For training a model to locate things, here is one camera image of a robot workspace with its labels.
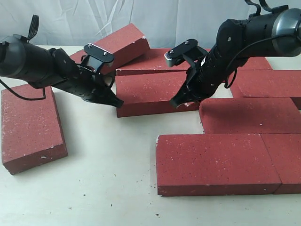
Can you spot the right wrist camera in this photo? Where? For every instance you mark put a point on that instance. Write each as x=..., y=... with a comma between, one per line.
x=188, y=51

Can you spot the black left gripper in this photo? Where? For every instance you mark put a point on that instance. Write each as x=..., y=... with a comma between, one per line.
x=91, y=87

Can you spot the red brick moved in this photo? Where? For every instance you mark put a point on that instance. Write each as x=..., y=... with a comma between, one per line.
x=147, y=94

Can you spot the red brick front row right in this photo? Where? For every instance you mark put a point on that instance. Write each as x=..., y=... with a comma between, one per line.
x=285, y=153

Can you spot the red brick middle row right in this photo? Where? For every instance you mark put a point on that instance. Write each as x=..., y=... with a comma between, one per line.
x=263, y=115

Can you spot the red brick back row left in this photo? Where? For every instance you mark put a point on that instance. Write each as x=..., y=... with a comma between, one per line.
x=153, y=61

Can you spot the white backdrop cloth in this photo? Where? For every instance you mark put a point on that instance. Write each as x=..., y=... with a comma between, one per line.
x=165, y=23

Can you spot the red brick tilted back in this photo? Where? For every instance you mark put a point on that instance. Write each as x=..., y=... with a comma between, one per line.
x=125, y=44

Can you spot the red brick front row left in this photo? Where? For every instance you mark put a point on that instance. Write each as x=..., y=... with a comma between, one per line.
x=214, y=164

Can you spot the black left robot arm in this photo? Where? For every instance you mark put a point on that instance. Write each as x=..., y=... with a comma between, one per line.
x=41, y=68

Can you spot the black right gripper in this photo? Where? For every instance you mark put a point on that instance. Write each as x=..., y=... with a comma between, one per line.
x=201, y=82

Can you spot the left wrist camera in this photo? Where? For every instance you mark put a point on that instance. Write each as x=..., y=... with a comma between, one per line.
x=96, y=58

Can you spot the red brick third row right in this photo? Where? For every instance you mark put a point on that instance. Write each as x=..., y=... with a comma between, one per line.
x=267, y=83

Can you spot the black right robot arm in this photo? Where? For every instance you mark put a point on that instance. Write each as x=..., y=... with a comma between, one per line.
x=269, y=32

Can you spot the red brick back row right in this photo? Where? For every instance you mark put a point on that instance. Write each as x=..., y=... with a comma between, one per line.
x=256, y=63

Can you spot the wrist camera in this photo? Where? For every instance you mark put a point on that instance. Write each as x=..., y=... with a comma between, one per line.
x=188, y=51
x=96, y=58

